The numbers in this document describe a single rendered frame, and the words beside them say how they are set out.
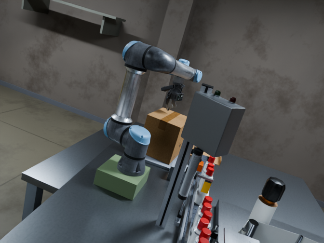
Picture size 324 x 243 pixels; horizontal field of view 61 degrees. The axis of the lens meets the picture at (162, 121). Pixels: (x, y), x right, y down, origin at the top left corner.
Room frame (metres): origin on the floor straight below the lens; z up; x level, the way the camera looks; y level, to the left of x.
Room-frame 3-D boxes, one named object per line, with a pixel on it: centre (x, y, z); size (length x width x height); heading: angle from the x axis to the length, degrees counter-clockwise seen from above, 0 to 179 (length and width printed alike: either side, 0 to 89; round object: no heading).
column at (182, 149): (1.06, -0.13, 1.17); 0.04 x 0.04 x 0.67; 83
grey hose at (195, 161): (0.93, -0.16, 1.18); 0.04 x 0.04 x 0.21
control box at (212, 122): (0.99, -0.18, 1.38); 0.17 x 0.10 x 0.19; 48
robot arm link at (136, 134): (1.32, 0.10, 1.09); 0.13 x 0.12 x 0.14; 62
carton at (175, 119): (1.81, -0.05, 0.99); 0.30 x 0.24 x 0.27; 164
